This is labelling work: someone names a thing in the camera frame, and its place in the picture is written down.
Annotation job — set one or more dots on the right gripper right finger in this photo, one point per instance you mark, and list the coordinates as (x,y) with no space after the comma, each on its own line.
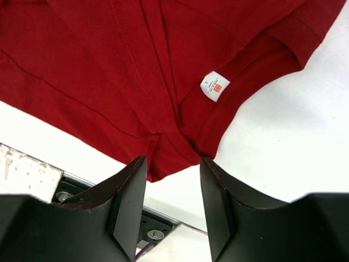
(244,224)

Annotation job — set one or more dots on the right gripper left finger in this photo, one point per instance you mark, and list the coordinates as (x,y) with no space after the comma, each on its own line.
(99,224)

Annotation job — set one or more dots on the red t-shirt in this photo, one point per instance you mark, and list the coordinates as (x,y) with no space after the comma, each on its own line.
(161,79)

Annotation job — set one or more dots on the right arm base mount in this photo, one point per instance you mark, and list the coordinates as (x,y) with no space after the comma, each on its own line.
(153,227)

